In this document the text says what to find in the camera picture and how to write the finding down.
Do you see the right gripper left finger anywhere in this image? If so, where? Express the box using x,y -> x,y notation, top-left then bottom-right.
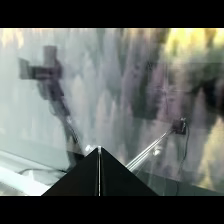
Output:
42,145 -> 101,197

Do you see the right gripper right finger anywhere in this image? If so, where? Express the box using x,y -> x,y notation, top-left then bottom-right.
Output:
99,146 -> 158,197

